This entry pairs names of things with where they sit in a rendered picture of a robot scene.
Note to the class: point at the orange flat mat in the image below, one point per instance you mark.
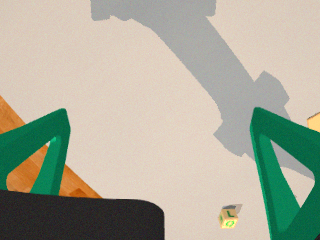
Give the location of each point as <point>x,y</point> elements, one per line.
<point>314,122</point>

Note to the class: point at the yellow letter block with green q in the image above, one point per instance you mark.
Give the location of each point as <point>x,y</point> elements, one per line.
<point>228,218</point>

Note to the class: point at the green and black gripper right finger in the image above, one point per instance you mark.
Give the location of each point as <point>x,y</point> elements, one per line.
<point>280,203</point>

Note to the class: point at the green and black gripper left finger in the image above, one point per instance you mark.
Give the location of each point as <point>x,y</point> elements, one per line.
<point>19,144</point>

